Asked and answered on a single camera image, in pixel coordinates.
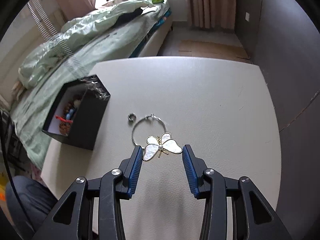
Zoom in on light green duvet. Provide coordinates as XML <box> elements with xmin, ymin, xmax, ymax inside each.
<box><xmin>19</xmin><ymin>0</ymin><xmax>163</xmax><ymax>89</ymax></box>

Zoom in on white low table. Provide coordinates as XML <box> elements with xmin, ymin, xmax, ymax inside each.
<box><xmin>40</xmin><ymin>57</ymin><xmax>282</xmax><ymax>233</ymax></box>

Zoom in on pile of beaded bracelets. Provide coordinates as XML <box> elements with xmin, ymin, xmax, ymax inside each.
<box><xmin>57</xmin><ymin>99</ymin><xmax>83</xmax><ymax>136</ymax></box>

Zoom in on colourful printed bed cover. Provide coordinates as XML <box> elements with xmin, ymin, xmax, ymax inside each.
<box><xmin>129</xmin><ymin>7</ymin><xmax>173</xmax><ymax>59</ymax></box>

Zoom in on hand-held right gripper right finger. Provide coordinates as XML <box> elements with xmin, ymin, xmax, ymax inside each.
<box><xmin>182</xmin><ymin>144</ymin><xmax>293</xmax><ymax>240</ymax></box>

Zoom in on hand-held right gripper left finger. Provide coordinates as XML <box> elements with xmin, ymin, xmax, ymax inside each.
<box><xmin>32</xmin><ymin>145</ymin><xmax>143</xmax><ymax>240</ymax></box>

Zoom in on green bed sheet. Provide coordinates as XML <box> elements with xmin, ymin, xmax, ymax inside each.
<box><xmin>10</xmin><ymin>2</ymin><xmax>171</xmax><ymax>168</ymax></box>

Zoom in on silver chain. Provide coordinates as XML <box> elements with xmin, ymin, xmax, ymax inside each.
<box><xmin>79</xmin><ymin>78</ymin><xmax>111</xmax><ymax>100</ymax></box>

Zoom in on grey wardrobe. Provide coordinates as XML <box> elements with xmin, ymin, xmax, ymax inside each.
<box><xmin>234</xmin><ymin>0</ymin><xmax>320</xmax><ymax>207</ymax></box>

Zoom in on person's leg in jeans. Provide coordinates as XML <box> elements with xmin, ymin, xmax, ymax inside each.
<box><xmin>5</xmin><ymin>176</ymin><xmax>59</xmax><ymax>236</ymax></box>

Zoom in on black gift box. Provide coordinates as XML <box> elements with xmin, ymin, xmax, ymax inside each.
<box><xmin>42</xmin><ymin>74</ymin><xmax>111</xmax><ymax>151</ymax></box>

